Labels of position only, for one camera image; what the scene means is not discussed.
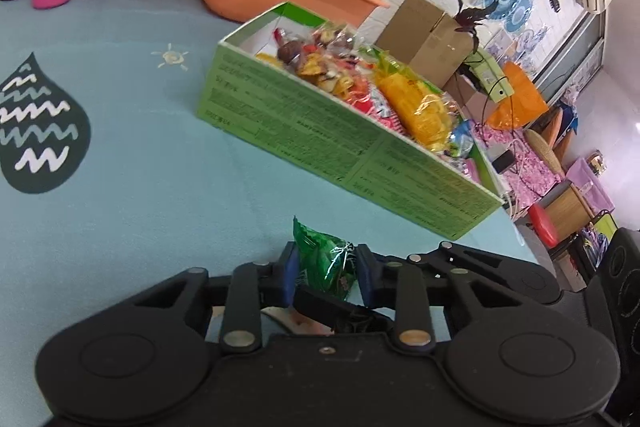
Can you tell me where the green cardboard box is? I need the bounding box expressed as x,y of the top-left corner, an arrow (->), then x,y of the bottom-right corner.
196,2 -> 505,242

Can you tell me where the teal printed tablecloth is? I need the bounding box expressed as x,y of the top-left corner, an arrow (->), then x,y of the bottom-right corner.
0,0 -> 541,423

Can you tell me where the red stool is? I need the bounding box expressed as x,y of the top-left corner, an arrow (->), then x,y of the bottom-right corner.
529,203 -> 561,249

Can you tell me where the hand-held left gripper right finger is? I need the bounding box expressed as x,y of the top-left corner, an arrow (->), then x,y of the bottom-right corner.
356,244 -> 507,354

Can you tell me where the green snack packet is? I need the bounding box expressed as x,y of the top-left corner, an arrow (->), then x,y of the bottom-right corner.
292,217 -> 359,299

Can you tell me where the dark purple plant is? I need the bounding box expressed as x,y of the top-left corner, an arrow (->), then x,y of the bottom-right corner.
450,0 -> 501,58

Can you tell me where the small cardboard box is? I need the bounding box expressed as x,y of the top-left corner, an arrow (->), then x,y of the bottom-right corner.
442,72 -> 496,122

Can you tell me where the purple cloth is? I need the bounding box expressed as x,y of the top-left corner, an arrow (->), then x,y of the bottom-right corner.
565,157 -> 616,212

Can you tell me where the pink floral cloth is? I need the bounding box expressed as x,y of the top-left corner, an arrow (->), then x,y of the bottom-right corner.
470,122 -> 567,219

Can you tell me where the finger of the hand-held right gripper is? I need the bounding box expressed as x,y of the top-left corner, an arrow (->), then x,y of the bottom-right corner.
382,241 -> 526,282
294,287 -> 392,334

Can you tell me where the light green box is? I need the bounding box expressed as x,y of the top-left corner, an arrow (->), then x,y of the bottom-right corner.
467,49 -> 516,101

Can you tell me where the grey window frame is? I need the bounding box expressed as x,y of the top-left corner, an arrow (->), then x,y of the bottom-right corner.
537,9 -> 607,104

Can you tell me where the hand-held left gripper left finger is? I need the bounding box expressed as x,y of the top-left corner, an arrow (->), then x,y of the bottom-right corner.
117,241 -> 301,354

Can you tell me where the orange bag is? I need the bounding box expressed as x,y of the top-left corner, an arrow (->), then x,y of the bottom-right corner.
487,62 -> 549,130

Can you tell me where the large cardboard box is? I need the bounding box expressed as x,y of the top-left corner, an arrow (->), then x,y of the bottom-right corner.
375,0 -> 477,88

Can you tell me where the pile of snack packets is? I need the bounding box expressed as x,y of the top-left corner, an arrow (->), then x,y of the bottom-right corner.
255,21 -> 477,172

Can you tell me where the woven straw hat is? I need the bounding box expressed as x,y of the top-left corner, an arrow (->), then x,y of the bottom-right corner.
522,129 -> 564,175

